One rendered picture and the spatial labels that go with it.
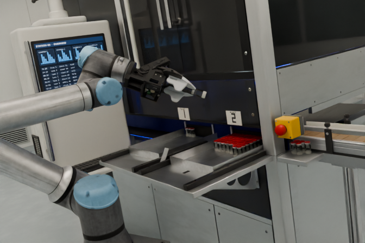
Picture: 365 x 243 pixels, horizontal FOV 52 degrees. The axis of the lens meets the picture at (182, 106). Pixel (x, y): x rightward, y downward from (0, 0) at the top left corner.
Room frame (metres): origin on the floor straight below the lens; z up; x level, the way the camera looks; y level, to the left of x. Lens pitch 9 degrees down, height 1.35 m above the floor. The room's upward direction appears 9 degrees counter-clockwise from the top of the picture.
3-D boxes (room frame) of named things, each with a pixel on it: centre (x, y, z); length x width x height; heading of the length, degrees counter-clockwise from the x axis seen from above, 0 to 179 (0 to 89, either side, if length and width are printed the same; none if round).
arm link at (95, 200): (1.00, 0.28, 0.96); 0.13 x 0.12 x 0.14; 34
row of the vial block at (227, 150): (1.49, -0.16, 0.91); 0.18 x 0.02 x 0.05; 37
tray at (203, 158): (1.47, -0.13, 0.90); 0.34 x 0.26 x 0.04; 127
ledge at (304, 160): (1.35, -0.42, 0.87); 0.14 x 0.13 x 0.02; 127
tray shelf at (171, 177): (1.56, 0.03, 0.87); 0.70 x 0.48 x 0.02; 37
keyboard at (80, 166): (1.89, 0.48, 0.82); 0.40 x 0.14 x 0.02; 126
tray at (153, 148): (1.74, 0.07, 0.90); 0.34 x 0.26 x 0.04; 127
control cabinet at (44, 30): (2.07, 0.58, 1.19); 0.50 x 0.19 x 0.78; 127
